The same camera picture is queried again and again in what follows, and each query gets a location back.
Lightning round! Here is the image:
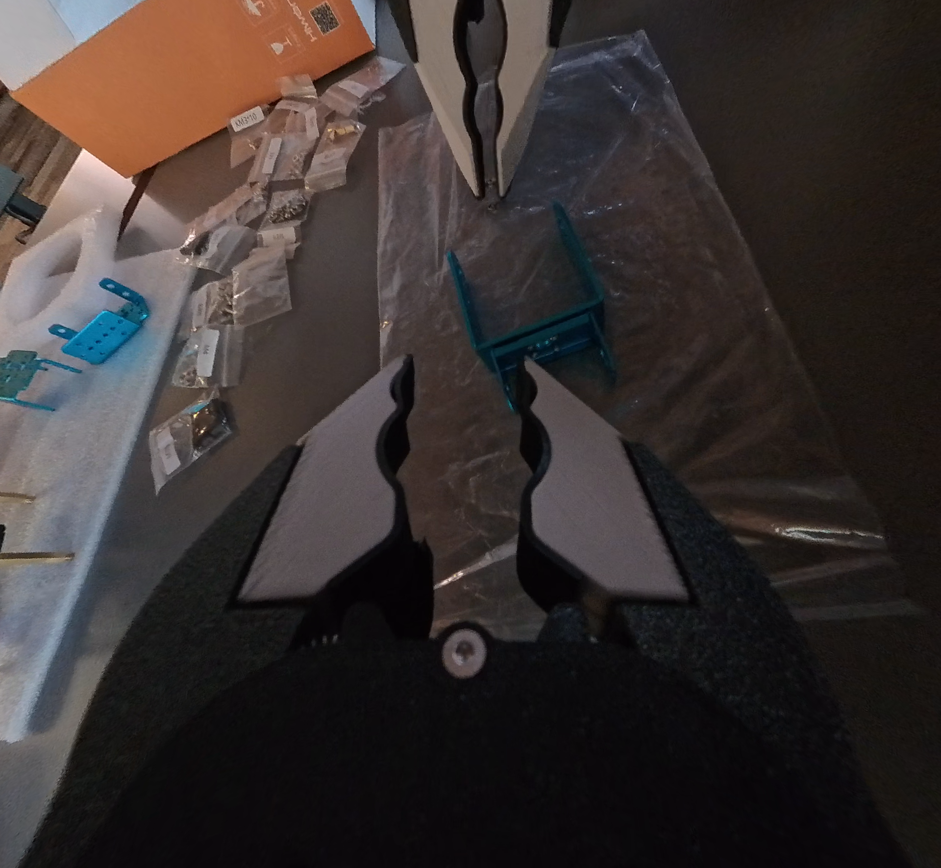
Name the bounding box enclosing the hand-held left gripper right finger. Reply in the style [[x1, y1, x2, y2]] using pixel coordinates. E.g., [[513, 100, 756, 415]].
[[515, 357, 693, 634]]

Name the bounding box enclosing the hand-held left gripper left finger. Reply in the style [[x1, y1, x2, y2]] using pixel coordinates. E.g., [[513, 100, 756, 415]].
[[234, 355, 435, 640]]

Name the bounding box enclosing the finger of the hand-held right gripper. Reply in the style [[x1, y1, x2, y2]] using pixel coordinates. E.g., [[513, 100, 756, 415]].
[[485, 0, 561, 198], [399, 0, 490, 198]]

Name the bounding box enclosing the small blue U bracket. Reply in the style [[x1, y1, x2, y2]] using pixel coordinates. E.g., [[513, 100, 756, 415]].
[[481, 309, 619, 415]]

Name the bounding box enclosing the large blue U bracket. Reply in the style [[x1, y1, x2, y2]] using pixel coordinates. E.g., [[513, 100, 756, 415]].
[[446, 201, 610, 369]]

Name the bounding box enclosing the grey desk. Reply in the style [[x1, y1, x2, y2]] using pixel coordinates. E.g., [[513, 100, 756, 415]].
[[74, 0, 941, 840]]

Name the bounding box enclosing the clear plastic bag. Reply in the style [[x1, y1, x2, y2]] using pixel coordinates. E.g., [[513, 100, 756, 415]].
[[375, 30, 920, 637]]

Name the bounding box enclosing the white foam sheet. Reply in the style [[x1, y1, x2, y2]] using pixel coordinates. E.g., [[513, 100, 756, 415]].
[[0, 243, 199, 744]]

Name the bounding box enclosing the pile of small screw bags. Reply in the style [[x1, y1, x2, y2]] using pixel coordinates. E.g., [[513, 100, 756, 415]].
[[149, 55, 409, 494]]

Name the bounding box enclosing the orange cardboard box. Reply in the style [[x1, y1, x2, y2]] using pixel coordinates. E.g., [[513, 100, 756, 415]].
[[0, 0, 377, 178]]

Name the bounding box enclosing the white foam insert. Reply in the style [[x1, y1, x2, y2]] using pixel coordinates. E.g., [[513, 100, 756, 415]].
[[0, 210, 194, 318]]

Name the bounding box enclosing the blue perforated bracket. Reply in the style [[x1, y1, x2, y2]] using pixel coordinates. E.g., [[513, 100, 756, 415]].
[[50, 278, 151, 369]]

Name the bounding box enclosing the blue flat legged bracket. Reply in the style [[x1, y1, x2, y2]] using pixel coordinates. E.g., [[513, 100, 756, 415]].
[[0, 349, 83, 413]]

